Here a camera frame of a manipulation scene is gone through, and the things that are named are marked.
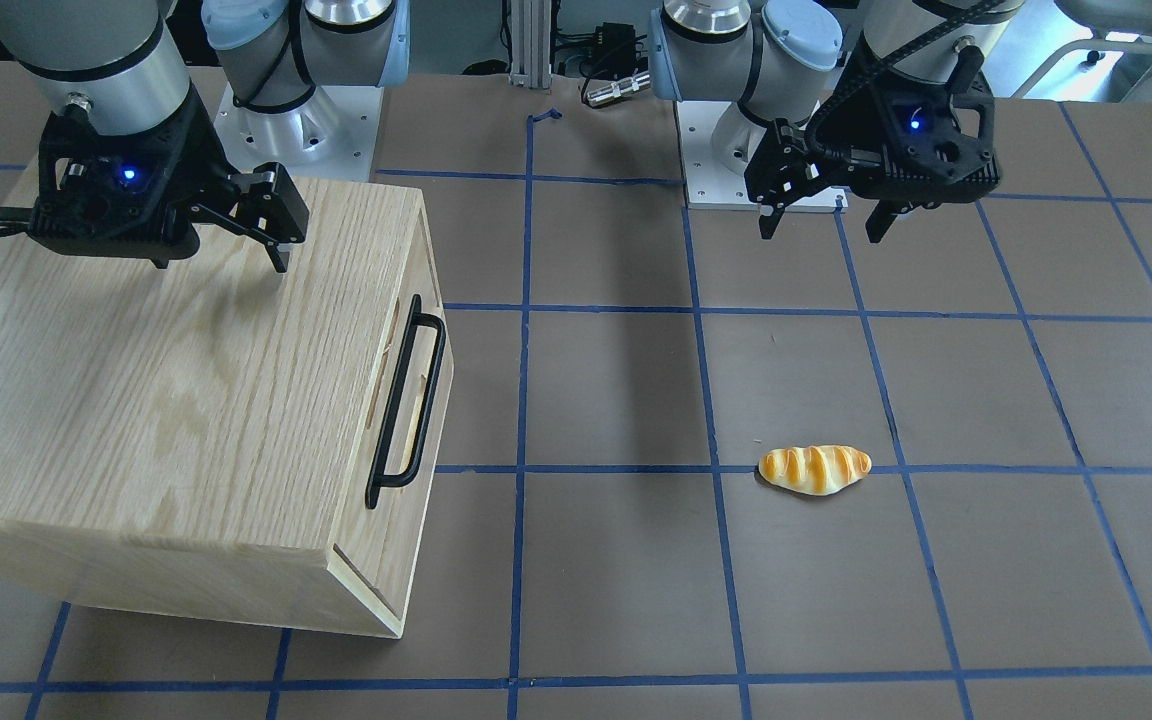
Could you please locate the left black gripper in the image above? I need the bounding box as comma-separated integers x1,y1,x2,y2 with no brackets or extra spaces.
744,47,996,243

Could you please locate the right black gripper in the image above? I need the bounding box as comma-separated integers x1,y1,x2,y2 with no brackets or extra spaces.
26,104,310,273

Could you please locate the black metal drawer handle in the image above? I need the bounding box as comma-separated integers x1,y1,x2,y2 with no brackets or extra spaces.
364,293,447,510

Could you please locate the wooden drawer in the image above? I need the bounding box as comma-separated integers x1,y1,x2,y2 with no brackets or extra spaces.
332,210,453,639

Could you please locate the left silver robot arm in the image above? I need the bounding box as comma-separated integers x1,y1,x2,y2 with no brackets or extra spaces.
646,1,1021,243

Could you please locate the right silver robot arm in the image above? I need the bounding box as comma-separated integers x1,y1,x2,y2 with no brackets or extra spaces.
0,1,411,273

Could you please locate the light wooden drawer cabinet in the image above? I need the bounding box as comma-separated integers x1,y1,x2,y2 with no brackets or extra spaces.
0,179,429,632

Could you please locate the black electronics box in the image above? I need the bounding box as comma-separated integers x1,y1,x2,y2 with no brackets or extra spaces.
590,22,637,77

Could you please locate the toy bread roll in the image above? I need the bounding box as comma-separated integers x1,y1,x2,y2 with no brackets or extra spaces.
756,445,873,497

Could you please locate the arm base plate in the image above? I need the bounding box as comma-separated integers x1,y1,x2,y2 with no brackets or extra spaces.
674,100,849,213
214,86,385,183

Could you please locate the aluminium frame post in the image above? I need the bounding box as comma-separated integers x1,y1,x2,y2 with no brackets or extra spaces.
507,0,554,92

